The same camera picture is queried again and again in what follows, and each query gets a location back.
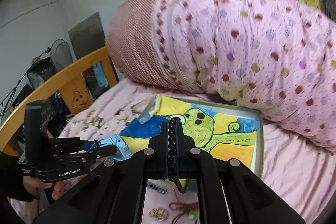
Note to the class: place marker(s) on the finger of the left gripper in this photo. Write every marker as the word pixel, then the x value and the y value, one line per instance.
pixel 88 156
pixel 67 144

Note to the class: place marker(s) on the person's left hand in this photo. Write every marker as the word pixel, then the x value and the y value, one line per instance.
pixel 32 185

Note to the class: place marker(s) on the grey shallow tray box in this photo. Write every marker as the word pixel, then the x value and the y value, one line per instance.
pixel 223 132

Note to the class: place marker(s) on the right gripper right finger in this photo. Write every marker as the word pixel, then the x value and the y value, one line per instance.
pixel 228 191

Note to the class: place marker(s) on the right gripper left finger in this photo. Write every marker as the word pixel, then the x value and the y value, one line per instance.
pixel 112 193

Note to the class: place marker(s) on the pink floral bed sheet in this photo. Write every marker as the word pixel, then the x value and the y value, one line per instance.
pixel 302 174

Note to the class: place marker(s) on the light blue wrist watch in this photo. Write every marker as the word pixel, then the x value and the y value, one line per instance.
pixel 122 153

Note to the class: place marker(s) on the grey door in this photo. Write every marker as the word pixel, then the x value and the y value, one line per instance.
pixel 87 36

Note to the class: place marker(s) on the standing fan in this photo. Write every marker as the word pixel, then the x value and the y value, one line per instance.
pixel 54 59

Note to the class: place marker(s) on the pink apple-print rolled quilt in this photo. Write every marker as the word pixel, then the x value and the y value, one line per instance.
pixel 275 56

